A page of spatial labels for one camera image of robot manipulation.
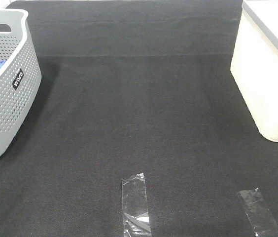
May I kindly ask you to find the cream storage box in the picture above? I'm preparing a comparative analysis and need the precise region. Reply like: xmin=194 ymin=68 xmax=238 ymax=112
xmin=230 ymin=10 xmax=278 ymax=142

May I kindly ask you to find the clear tape strip centre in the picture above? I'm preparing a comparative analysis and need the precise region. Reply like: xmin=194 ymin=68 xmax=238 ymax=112
xmin=122 ymin=173 xmax=152 ymax=237

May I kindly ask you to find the clear tape strip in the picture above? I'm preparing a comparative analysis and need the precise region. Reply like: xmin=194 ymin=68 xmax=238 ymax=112
xmin=122 ymin=173 xmax=152 ymax=237
xmin=237 ymin=188 xmax=278 ymax=237

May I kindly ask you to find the grey perforated laundry basket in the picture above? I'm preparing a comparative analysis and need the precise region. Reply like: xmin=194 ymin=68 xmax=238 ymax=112
xmin=0 ymin=9 xmax=42 ymax=156

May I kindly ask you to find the clear tape strip right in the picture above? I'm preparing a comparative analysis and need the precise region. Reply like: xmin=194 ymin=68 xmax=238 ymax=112
xmin=237 ymin=188 xmax=278 ymax=237

